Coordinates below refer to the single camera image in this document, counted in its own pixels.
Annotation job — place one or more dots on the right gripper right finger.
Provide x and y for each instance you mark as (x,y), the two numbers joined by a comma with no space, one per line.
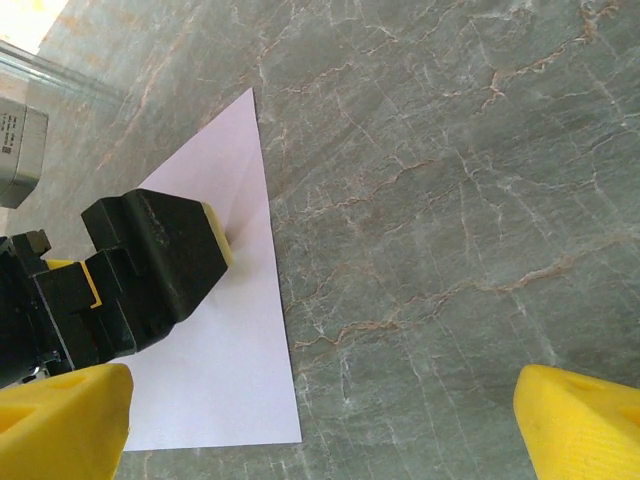
(585,435)

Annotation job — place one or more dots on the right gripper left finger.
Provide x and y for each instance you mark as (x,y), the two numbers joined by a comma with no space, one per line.
(60,430)

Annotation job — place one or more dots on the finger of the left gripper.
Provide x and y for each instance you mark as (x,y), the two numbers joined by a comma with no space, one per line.
(170,250)

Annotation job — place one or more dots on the lavender cloth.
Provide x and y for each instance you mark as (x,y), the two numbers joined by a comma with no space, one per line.
(225,375)

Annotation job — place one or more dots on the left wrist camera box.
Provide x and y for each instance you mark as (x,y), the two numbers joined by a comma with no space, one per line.
(20,150)

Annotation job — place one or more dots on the aluminium frame post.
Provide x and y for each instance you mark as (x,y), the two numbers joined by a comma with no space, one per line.
(55,75)

